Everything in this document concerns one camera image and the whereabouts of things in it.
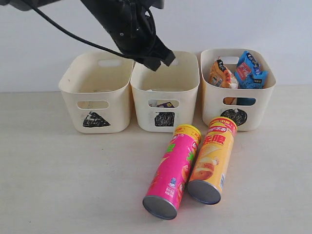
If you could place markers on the yellow chips can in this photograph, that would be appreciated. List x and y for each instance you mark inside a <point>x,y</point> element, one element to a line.
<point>206,182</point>

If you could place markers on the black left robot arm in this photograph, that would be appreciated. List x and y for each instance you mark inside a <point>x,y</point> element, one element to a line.
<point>101,9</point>

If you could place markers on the cream bin triangle mark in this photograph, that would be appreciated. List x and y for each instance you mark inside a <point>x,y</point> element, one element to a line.
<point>97,92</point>

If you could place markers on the cream bin square mark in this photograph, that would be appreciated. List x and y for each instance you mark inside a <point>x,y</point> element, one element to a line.
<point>177,84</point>

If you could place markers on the blue black snack bag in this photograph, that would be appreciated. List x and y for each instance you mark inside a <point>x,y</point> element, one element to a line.
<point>249,73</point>

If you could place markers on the cream bin circle mark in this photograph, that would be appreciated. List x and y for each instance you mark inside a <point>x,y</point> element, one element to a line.
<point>245,106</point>

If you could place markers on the white blue milk carton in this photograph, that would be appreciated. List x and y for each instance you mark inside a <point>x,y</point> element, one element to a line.
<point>153,103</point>

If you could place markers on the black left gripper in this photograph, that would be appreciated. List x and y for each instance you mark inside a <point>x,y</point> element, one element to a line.
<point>134,33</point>

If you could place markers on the purple small carton box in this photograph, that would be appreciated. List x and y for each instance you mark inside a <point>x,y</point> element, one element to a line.
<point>165,105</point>

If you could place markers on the pink chips can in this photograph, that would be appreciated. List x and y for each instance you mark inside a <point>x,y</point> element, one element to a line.
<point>165,192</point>

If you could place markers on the orange noodle snack bag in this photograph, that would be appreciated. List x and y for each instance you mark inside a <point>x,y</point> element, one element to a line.
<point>220,76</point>

